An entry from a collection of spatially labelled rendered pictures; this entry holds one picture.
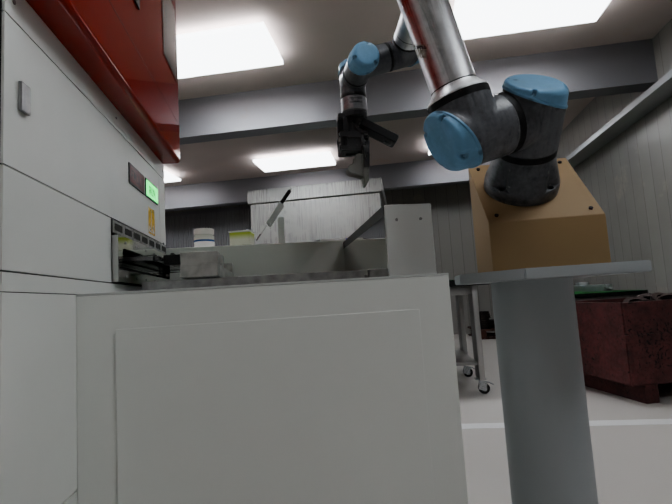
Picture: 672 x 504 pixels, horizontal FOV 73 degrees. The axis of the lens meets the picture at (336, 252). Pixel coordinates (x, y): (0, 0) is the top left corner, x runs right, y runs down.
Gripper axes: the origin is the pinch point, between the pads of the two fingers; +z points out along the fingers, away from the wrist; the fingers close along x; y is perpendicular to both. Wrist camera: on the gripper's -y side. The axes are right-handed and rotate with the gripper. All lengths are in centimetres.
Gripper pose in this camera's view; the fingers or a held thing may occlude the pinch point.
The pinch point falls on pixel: (366, 182)
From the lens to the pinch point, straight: 131.1
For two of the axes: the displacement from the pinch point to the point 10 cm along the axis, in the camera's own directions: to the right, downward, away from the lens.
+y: -9.9, 0.5, -1.3
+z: 0.6, 9.9, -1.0
